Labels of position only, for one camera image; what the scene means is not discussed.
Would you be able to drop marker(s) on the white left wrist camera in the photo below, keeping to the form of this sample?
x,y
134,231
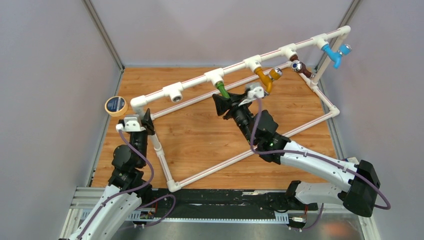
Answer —
x,y
123,124

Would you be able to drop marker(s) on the brown water faucet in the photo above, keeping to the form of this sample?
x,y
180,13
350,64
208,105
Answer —
x,y
299,67

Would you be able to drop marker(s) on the masking tape roll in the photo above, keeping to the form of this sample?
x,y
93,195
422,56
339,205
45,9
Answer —
x,y
116,106

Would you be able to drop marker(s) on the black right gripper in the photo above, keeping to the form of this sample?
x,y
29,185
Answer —
x,y
224,104

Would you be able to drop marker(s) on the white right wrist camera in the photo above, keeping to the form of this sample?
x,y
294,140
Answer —
x,y
253,91

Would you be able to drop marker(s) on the green water faucet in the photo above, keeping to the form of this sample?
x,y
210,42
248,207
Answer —
x,y
220,86

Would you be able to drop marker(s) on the blue water faucet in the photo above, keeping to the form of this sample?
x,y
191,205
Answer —
x,y
336,56

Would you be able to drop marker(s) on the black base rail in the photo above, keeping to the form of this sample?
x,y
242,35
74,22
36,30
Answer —
x,y
225,204

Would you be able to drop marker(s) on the white PVC pipe frame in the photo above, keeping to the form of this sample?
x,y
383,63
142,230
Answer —
x,y
253,77

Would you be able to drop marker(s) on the blue green small box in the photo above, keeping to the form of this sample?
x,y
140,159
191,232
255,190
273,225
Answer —
x,y
353,160

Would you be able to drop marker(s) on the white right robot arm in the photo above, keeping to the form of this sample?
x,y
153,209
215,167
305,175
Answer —
x,y
352,184

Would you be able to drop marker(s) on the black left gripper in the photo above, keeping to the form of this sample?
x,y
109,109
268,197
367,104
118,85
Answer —
x,y
147,121

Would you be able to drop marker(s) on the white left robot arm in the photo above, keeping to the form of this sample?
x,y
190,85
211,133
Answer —
x,y
126,190

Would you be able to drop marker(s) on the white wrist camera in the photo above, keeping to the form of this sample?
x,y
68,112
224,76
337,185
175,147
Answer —
x,y
123,124
253,91

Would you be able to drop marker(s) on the yellow water faucet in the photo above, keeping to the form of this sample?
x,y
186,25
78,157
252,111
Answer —
x,y
267,79

